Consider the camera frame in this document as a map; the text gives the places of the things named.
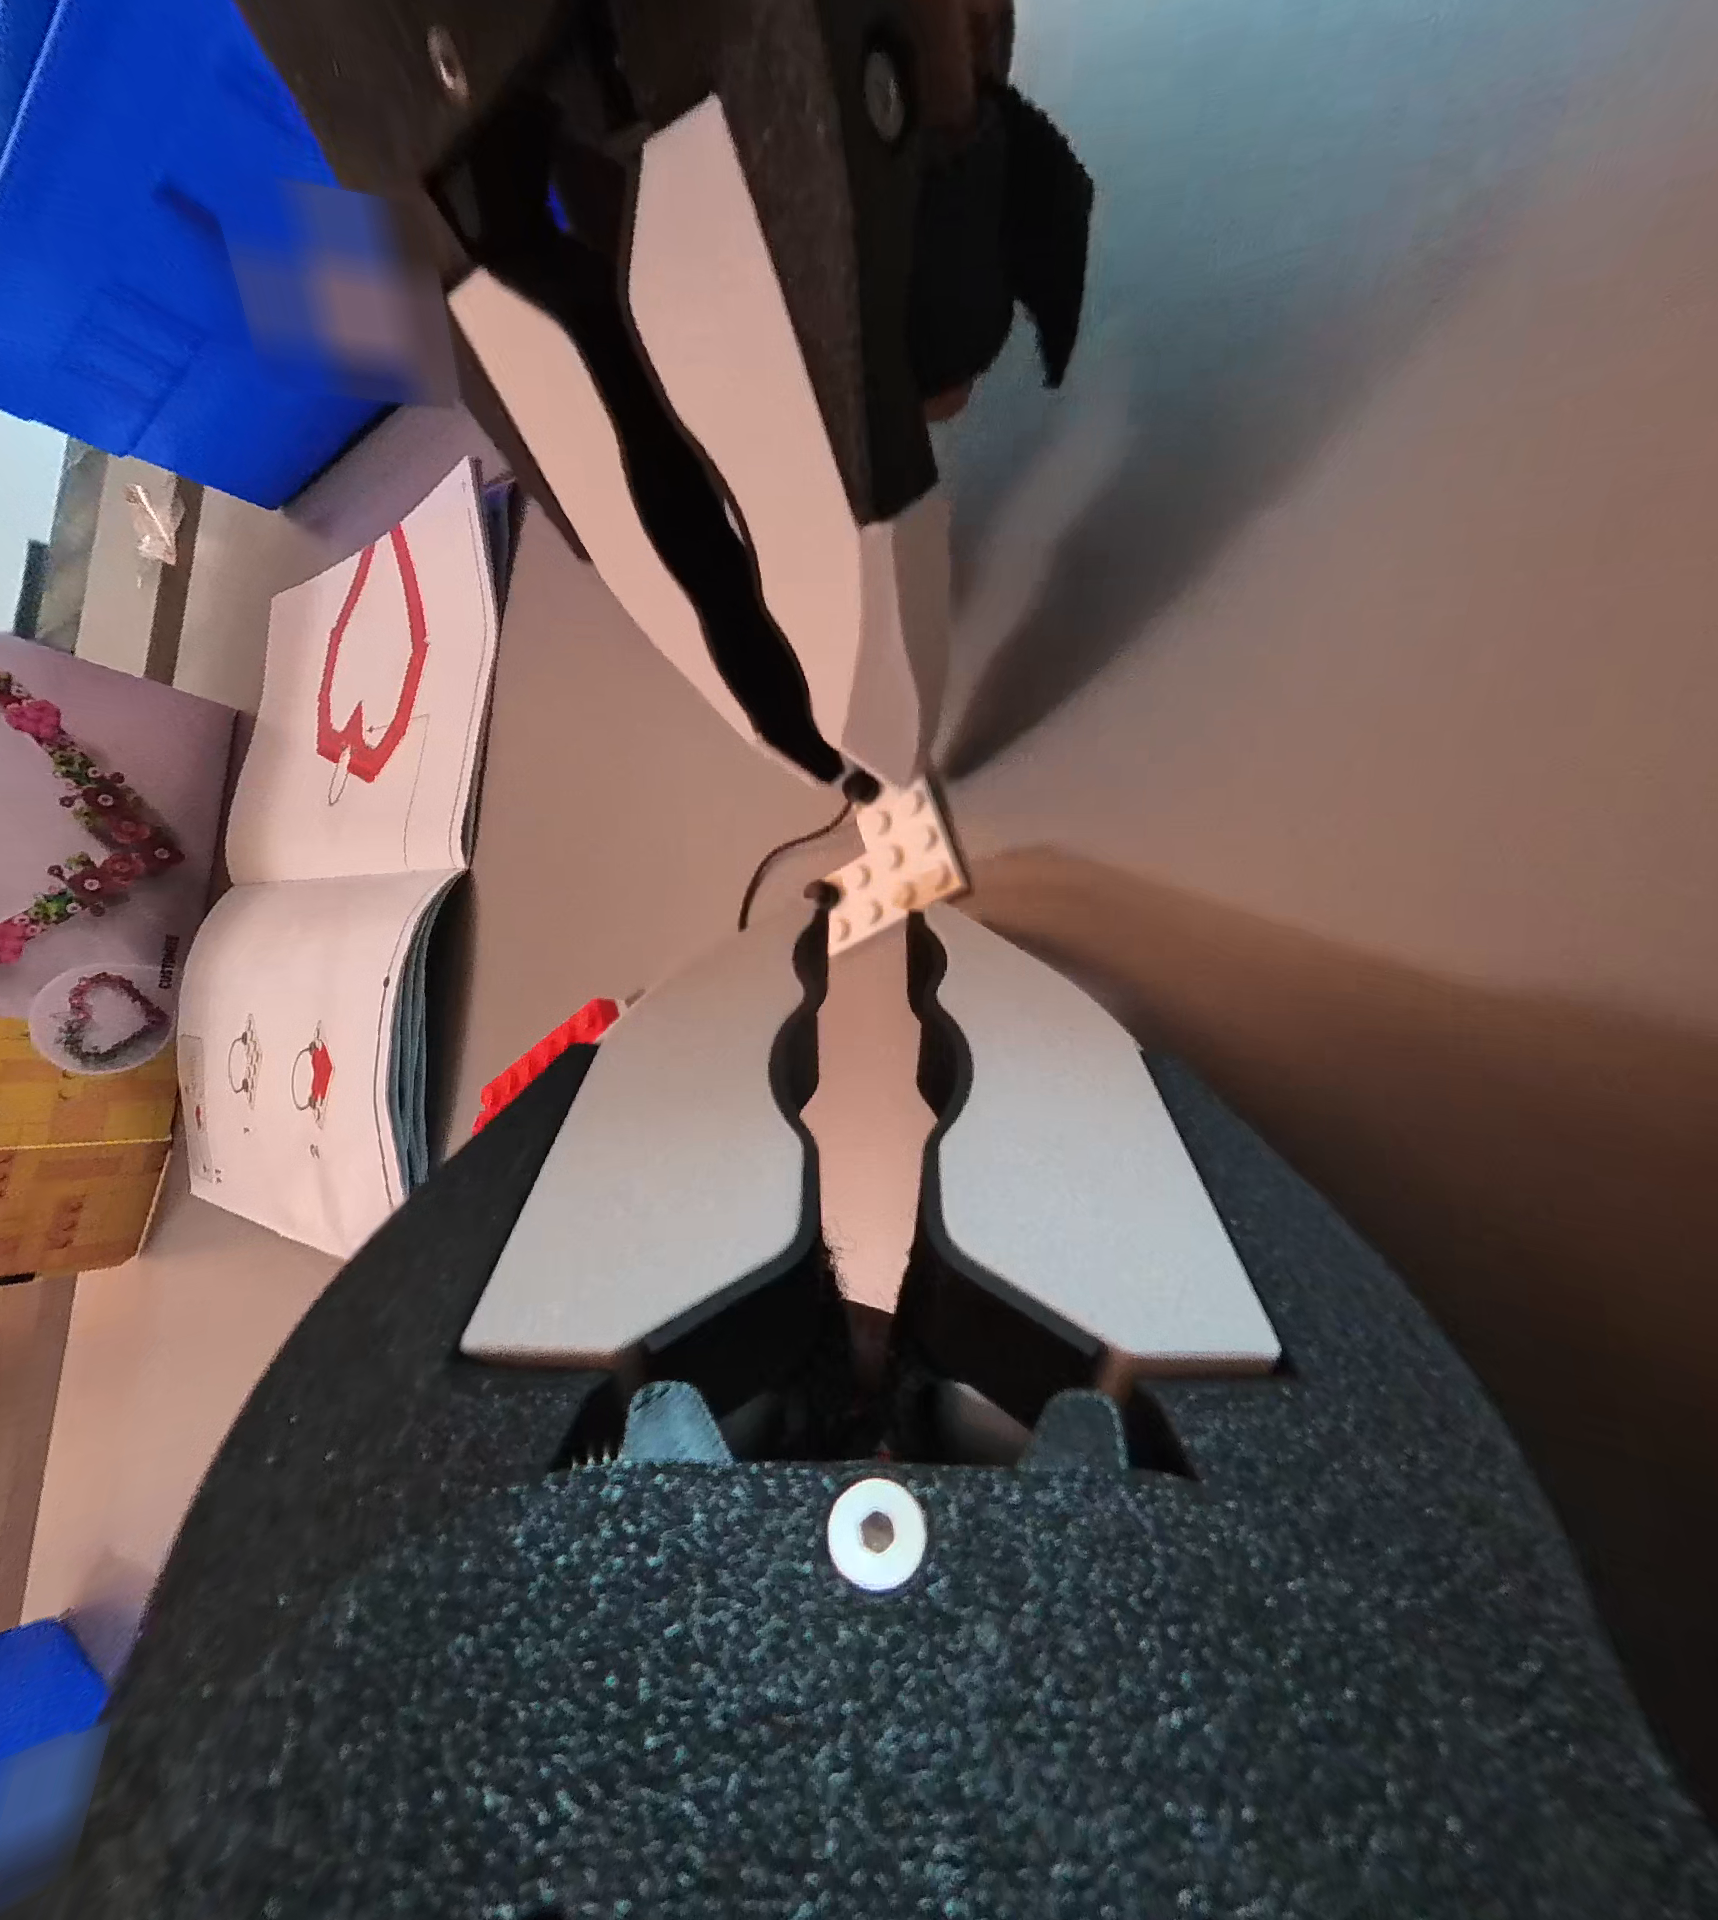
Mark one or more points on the person's right hand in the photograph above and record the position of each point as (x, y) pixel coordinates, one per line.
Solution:
(977, 53)

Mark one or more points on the small clear plastic bag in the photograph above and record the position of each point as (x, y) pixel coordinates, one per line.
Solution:
(150, 523)

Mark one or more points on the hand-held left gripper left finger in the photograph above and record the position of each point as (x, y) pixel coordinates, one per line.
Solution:
(649, 1170)

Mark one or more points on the red brick heart frame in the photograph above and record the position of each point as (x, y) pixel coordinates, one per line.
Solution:
(544, 1059)

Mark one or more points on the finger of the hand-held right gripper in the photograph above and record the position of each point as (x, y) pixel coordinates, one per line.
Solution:
(559, 451)
(739, 344)

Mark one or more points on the heart wreath toy box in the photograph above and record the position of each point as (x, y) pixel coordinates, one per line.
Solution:
(49, 780)

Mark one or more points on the white instruction booklet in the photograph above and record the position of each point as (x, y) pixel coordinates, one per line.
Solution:
(334, 1050)

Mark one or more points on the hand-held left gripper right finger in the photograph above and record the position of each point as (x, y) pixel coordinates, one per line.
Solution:
(1084, 1170)

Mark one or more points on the white plate brick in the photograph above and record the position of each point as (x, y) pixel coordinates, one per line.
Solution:
(904, 862)

